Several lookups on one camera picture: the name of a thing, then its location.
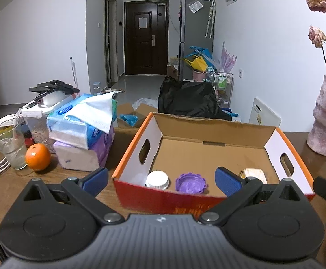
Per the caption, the clear glass with straw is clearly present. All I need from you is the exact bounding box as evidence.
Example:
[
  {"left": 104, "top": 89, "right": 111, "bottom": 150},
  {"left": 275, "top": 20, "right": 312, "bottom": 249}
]
[{"left": 0, "top": 108, "right": 27, "bottom": 170}]

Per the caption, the red cardboard box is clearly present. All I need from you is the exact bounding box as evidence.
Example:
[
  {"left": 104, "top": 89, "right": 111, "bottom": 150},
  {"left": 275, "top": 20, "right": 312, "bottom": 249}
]
[{"left": 112, "top": 113, "right": 315, "bottom": 217}]

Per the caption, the purple plastic lid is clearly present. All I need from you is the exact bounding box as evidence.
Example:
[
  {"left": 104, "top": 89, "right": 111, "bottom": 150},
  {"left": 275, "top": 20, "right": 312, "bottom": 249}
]
[{"left": 175, "top": 172, "right": 208, "bottom": 194}]

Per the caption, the orange fruit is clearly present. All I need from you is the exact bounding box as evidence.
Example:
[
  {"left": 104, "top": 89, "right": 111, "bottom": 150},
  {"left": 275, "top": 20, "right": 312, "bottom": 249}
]
[{"left": 25, "top": 143, "right": 51, "bottom": 171}]

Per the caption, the grey refrigerator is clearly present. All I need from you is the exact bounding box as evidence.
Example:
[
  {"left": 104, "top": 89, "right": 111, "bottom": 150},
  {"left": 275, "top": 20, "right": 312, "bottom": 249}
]
[{"left": 179, "top": 0, "right": 213, "bottom": 81}]

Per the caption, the purple tissue pack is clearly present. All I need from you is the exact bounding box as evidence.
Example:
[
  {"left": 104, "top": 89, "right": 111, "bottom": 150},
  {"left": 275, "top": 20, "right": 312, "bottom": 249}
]
[{"left": 53, "top": 126, "right": 115, "bottom": 172}]

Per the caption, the white plastic lid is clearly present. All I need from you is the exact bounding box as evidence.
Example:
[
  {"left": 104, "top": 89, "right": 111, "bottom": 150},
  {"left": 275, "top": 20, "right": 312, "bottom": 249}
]
[{"left": 145, "top": 170, "right": 170, "bottom": 190}]

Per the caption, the metal wire cart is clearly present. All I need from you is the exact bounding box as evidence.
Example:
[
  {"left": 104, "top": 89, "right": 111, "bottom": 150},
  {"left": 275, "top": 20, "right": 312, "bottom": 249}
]
[{"left": 212, "top": 72, "right": 234, "bottom": 108}]

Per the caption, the black bag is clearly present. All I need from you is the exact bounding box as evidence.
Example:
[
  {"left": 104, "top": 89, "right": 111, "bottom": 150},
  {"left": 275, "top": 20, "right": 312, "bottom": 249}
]
[{"left": 158, "top": 76, "right": 231, "bottom": 121}]

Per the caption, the dark wooden door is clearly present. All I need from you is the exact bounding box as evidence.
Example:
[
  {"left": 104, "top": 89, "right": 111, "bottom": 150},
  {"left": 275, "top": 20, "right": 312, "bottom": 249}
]
[{"left": 125, "top": 0, "right": 169, "bottom": 75}]

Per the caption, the blue tissue pack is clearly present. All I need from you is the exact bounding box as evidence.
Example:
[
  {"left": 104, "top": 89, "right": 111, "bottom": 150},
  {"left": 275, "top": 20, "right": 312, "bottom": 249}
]
[{"left": 46, "top": 90, "right": 120, "bottom": 149}]

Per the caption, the clear food container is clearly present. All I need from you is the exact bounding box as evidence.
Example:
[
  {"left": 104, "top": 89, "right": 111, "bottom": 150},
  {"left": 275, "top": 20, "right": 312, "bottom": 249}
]
[{"left": 21, "top": 95, "right": 74, "bottom": 154}]

